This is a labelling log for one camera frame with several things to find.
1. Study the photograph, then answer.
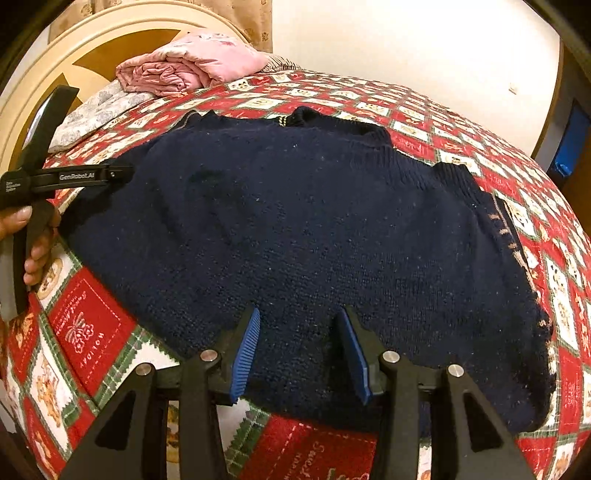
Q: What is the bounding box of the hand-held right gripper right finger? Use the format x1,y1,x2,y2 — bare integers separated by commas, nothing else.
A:
333,306,539,480

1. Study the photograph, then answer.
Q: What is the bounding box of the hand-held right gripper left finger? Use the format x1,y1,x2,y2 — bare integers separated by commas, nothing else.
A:
59,306,262,480

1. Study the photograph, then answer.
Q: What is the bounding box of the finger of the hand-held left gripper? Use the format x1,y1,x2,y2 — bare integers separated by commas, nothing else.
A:
109,164,136,186

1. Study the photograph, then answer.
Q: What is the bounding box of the dark navy patterned knit sweater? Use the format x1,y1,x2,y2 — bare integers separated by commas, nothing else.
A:
60,106,555,435

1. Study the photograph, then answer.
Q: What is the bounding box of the person's left hand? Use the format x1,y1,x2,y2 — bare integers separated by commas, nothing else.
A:
0,204,62,288

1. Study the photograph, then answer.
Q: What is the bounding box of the grey floral pillow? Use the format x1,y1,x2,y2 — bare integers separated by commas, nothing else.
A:
46,80,153,154

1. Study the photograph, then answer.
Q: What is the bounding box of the cream and wood headboard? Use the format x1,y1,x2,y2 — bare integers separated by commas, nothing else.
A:
0,2,254,174

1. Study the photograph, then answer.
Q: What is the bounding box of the folded pink quilt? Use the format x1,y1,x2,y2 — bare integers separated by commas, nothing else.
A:
115,28,280,97

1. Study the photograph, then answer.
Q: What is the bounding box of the red checked printed bedspread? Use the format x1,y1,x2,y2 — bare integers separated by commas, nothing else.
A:
0,69,591,480

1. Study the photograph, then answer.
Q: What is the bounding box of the striped pillow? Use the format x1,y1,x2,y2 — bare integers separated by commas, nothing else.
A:
261,52,303,73

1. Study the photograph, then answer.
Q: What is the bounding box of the beige floral curtain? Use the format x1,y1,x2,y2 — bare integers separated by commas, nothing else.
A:
48,0,274,54

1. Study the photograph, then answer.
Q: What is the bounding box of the dark wooden door frame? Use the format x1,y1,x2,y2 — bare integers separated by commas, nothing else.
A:
530,39,578,160

